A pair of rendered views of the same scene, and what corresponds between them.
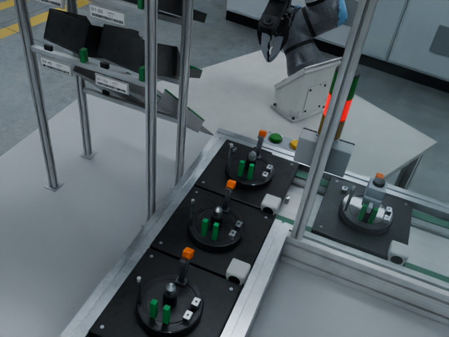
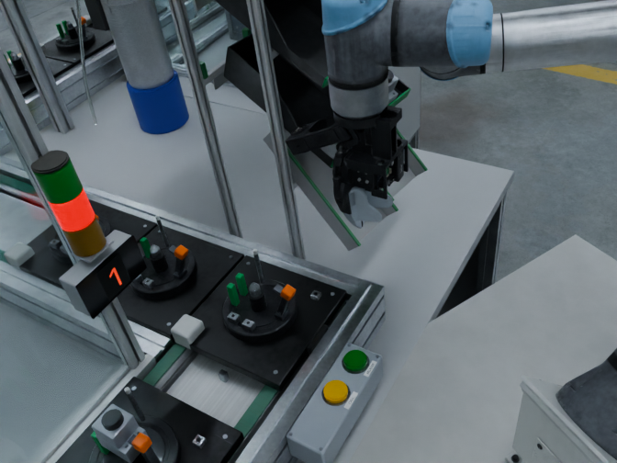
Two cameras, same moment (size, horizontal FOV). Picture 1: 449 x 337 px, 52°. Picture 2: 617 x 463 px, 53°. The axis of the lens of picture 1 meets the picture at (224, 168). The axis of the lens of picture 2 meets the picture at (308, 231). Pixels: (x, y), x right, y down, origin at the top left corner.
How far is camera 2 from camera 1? 159 cm
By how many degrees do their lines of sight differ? 76
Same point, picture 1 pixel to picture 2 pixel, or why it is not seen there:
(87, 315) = (105, 199)
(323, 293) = not seen: hidden behind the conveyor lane
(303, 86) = (523, 413)
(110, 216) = (259, 222)
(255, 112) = not seen: hidden behind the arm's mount
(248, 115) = (514, 376)
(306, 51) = (600, 381)
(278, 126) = (487, 428)
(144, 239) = (176, 224)
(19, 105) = not seen: outside the picture
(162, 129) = (437, 254)
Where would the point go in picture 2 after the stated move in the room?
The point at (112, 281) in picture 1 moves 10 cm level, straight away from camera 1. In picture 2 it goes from (132, 208) to (173, 202)
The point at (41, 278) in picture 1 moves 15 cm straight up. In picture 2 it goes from (189, 191) to (175, 144)
